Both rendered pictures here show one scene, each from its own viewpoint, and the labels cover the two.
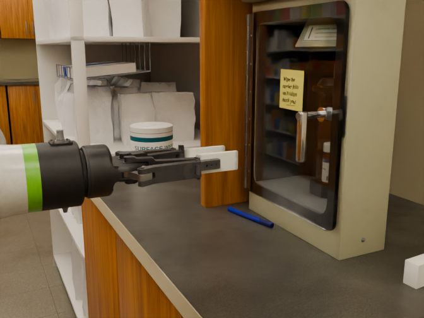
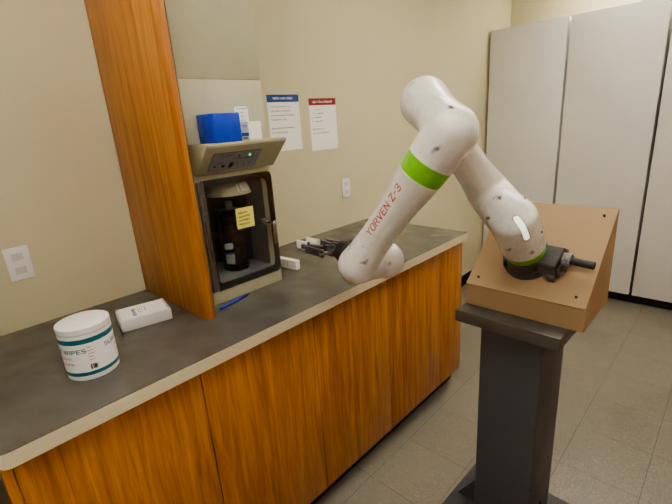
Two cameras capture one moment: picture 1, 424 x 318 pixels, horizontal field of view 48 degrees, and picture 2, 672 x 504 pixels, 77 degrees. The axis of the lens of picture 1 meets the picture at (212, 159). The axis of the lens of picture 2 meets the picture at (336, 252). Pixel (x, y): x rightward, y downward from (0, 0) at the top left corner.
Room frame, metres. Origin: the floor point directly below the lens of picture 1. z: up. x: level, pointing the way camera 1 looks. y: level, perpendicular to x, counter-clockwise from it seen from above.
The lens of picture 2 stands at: (1.12, 1.40, 1.55)
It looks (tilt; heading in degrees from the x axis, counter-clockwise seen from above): 17 degrees down; 251
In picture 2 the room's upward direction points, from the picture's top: 4 degrees counter-clockwise
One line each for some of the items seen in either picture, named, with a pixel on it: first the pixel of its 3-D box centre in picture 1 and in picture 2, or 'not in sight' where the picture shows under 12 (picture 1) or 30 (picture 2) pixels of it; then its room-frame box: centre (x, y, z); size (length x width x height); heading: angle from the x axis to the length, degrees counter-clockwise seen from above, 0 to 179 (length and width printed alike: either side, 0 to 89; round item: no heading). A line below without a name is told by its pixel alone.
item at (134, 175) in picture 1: (132, 173); not in sight; (0.63, 0.11, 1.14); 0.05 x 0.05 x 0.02; 13
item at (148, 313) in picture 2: not in sight; (143, 314); (1.31, -0.09, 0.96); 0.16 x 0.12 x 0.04; 14
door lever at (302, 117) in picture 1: (309, 134); (272, 230); (0.82, -0.17, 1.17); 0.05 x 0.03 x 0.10; 116
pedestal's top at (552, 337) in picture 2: not in sight; (524, 310); (0.13, 0.42, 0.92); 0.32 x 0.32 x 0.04; 24
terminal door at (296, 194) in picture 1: (288, 112); (243, 230); (0.93, -0.15, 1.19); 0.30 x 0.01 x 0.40; 26
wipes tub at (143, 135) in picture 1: (151, 148); (88, 344); (1.42, 0.19, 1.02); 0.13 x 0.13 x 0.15
